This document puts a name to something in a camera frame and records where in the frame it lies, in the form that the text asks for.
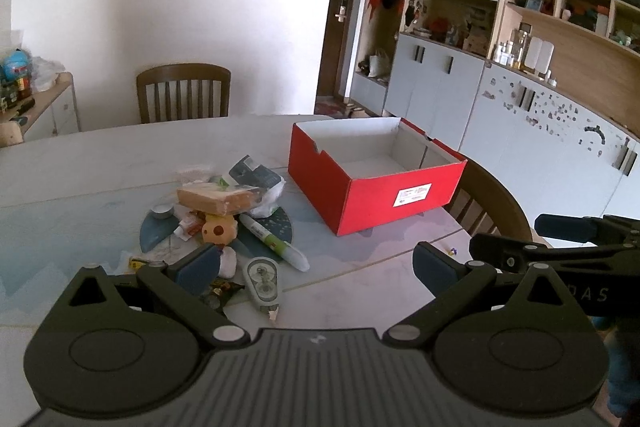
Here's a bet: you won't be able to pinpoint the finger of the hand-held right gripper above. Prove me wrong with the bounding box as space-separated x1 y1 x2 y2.
534 213 640 249
469 233 640 277

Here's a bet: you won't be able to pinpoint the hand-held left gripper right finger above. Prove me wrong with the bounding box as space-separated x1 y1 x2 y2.
382 241 591 350

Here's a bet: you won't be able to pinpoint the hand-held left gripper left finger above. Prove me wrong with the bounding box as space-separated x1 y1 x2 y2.
50 243 252 350

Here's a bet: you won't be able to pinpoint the white figure keychain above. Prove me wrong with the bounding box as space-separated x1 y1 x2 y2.
217 247 240 279

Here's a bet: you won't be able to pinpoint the tan spotted animal toy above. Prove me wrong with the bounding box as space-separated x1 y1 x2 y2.
201 214 238 245

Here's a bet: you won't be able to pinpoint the correction tape dispenser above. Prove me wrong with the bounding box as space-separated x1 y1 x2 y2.
244 257 281 314

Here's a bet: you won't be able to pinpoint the white green glue tube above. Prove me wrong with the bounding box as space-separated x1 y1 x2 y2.
239 213 309 273

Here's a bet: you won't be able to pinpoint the red cardboard box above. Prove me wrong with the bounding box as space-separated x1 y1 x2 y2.
287 117 468 237

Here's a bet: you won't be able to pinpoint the dark teal sachet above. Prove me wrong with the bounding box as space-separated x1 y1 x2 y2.
229 155 283 188

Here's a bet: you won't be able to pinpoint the person's right hand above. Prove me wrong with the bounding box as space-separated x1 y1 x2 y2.
605 318 640 413

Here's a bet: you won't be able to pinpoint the dark shiny wrapper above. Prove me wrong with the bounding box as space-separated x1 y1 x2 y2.
202 279 246 308

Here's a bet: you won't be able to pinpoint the red white snack wrapper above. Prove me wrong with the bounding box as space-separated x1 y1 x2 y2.
175 212 206 238

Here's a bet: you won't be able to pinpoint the wooden slatted chair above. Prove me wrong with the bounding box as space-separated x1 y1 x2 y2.
136 63 232 124
444 159 533 253

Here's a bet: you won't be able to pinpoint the dark blue round mat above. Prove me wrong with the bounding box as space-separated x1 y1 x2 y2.
139 204 296 258

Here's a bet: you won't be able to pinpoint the cluster of bottles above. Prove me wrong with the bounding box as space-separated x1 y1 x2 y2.
491 23 558 85

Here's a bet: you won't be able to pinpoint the patterned door rug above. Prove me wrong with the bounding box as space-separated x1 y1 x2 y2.
315 99 351 115

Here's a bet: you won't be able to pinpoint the light wooden sideboard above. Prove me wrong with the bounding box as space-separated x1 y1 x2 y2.
0 72 81 148

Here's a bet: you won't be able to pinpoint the shelf ornaments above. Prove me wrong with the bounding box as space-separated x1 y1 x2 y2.
405 0 488 55

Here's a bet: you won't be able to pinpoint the white plastic bag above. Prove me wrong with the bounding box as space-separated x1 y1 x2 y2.
32 57 66 90

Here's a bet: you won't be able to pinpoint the blue round toy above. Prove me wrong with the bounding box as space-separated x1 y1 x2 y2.
0 49 33 82

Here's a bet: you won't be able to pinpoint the white wooden wall cabinet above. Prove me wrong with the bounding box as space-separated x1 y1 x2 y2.
350 0 640 208

